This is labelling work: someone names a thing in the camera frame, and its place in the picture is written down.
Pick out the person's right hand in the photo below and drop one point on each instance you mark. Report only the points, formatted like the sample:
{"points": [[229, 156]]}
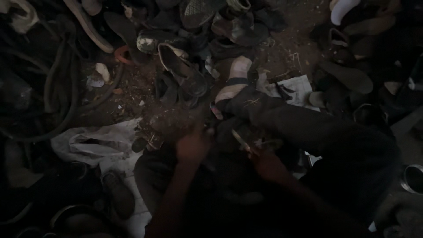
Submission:
{"points": [[267, 167]]}

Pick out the person's left hand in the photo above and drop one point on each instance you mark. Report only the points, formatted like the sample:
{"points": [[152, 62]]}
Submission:
{"points": [[193, 147]]}

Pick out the person's left fingers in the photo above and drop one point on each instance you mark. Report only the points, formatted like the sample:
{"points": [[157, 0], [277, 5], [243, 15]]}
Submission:
{"points": [[201, 135]]}

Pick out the person's right fingers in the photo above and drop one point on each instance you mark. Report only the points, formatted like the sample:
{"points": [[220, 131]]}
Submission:
{"points": [[257, 157]]}

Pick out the metal knife blade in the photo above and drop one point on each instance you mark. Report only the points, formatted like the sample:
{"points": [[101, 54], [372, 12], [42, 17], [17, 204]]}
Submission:
{"points": [[240, 140]]}

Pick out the dark worn shoe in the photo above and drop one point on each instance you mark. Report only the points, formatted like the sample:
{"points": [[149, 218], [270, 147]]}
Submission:
{"points": [[231, 132]]}

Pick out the brown open leather shoe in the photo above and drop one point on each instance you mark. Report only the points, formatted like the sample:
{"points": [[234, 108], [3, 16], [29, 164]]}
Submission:
{"points": [[183, 71]]}

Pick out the person's foot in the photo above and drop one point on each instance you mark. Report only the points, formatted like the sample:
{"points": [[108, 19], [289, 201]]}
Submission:
{"points": [[236, 77]]}

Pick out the white paper sheet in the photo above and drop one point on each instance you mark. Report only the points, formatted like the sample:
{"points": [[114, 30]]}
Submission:
{"points": [[295, 91]]}

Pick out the dark lace shoe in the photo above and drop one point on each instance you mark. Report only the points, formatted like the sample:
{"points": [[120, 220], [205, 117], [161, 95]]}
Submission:
{"points": [[117, 195]]}

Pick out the white plastic bag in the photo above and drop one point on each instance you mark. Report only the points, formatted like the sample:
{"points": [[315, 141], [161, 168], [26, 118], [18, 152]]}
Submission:
{"points": [[95, 142]]}

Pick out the heap of old dark shoes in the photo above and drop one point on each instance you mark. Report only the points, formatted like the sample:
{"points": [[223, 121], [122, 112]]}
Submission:
{"points": [[211, 23]]}

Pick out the small white scrap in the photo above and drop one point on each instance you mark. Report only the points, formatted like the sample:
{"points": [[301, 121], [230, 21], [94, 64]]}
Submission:
{"points": [[103, 71]]}

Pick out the dark round metal tin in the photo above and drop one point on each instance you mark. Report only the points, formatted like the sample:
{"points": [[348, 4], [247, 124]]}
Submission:
{"points": [[370, 114]]}

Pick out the grey flat shoe sole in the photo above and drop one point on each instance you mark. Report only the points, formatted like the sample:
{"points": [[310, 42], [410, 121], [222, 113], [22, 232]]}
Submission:
{"points": [[348, 77]]}

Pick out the dark round bowl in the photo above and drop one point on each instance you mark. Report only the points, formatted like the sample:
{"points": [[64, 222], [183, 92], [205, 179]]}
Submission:
{"points": [[77, 219]]}

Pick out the black rubber tubes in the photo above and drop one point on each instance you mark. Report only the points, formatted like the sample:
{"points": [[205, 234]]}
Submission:
{"points": [[59, 86]]}

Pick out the tan shoe sole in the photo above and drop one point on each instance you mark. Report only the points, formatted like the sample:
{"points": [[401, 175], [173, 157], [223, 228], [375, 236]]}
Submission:
{"points": [[89, 28]]}

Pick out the heap of shoes and soles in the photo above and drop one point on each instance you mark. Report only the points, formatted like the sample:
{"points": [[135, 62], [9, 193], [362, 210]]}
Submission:
{"points": [[373, 49]]}

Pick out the white shoe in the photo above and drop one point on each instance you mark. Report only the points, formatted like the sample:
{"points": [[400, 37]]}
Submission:
{"points": [[342, 10]]}

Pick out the white cloth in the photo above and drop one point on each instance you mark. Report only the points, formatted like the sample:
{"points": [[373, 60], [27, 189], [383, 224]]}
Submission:
{"points": [[19, 15]]}

